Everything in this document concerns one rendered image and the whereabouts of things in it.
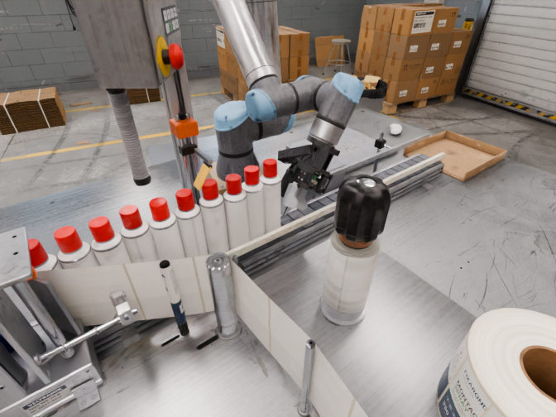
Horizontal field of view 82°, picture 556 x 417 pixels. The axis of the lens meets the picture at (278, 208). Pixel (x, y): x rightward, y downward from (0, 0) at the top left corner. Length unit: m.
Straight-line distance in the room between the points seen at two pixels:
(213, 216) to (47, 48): 5.51
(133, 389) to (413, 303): 0.54
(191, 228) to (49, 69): 5.56
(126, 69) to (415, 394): 0.68
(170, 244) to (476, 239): 0.82
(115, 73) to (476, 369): 0.65
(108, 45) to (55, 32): 5.46
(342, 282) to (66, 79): 5.82
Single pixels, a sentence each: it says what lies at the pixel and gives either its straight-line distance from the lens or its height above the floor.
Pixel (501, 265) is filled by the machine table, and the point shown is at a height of 0.83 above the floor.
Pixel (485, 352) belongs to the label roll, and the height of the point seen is 1.02.
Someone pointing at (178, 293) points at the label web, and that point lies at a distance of 0.58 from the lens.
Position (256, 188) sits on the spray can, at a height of 1.04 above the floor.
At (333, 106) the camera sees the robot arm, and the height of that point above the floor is 1.19.
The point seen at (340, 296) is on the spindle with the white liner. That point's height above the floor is 0.96.
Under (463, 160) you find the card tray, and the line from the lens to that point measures 1.49.
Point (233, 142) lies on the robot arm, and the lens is 1.01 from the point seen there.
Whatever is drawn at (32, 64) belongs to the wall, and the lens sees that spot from 6.15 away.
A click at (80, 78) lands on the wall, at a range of 6.12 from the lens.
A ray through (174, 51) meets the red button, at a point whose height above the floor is 1.34.
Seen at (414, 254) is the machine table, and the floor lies 0.83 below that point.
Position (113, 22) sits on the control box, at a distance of 0.56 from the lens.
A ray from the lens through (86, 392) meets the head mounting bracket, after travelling 0.67.
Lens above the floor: 1.43
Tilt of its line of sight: 36 degrees down
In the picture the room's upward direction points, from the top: straight up
